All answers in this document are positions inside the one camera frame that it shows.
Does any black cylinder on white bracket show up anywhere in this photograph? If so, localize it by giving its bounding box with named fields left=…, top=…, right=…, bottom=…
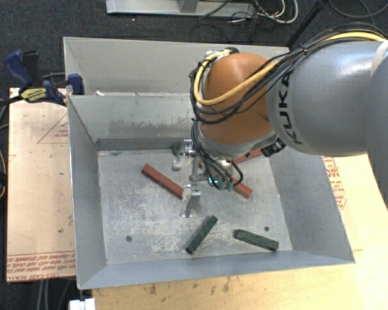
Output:
left=261, top=136, right=287, bottom=158

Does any dark green flat block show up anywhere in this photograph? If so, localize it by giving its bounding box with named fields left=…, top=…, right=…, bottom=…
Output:
left=184, top=214, right=219, bottom=256
left=233, top=229, right=280, bottom=253

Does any grey metal bin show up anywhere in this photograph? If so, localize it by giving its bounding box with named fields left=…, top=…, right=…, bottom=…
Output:
left=63, top=36, right=356, bottom=291

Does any brown cardboard board red print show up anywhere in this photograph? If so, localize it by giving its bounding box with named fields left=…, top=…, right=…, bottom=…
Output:
left=6, top=87, right=349, bottom=284

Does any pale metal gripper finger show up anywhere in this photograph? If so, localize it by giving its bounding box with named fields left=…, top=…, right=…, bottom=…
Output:
left=180, top=183, right=202, bottom=219
left=171, top=139, right=197, bottom=172

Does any red-brown flat block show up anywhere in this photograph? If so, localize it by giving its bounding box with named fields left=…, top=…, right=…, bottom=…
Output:
left=141, top=163, right=185, bottom=200
left=232, top=177, right=254, bottom=200
left=233, top=149, right=264, bottom=165

